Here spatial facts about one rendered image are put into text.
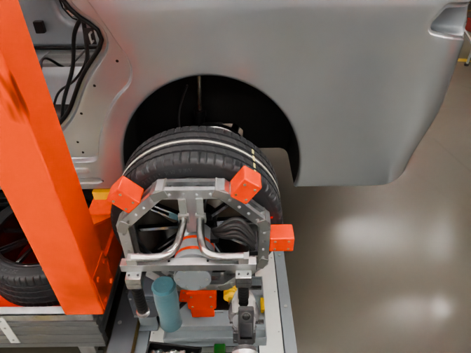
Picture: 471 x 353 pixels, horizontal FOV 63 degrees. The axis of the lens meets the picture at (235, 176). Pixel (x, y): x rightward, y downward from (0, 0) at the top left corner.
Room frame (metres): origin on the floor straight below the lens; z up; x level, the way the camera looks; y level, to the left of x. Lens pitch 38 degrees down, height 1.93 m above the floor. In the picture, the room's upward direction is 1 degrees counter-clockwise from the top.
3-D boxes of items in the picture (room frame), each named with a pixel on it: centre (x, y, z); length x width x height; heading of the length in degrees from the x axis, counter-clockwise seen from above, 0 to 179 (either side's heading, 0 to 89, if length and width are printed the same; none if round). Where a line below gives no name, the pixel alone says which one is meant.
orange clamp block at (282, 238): (0.98, -0.17, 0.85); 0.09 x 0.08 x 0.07; 90
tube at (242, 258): (0.86, 0.05, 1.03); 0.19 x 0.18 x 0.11; 0
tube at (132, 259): (0.86, 0.25, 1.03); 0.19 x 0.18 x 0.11; 0
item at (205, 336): (1.15, 0.11, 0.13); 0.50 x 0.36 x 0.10; 90
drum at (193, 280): (0.91, 0.15, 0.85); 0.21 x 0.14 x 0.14; 0
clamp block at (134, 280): (0.77, 0.32, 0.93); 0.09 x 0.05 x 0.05; 0
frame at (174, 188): (0.98, 0.15, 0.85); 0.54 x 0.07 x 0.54; 90
